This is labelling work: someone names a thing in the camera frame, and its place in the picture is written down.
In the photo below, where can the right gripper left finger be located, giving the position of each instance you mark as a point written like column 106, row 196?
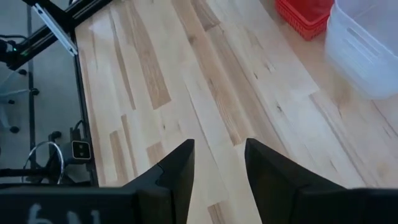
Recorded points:
column 174, row 186

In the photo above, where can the clear plastic basket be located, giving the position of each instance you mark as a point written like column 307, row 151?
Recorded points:
column 363, row 62

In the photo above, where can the black aluminium frame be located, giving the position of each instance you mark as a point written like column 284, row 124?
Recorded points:
column 87, row 7

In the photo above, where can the red plastic basket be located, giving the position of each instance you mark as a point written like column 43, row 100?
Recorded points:
column 298, row 21

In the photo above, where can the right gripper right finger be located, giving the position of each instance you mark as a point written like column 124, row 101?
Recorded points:
column 273, row 183

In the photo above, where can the white strip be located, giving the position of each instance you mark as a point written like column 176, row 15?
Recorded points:
column 56, row 29

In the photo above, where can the black device green light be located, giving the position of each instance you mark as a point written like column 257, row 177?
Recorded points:
column 9, row 51

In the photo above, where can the grey chair base with casters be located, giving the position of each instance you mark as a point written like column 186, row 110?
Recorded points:
column 15, row 93

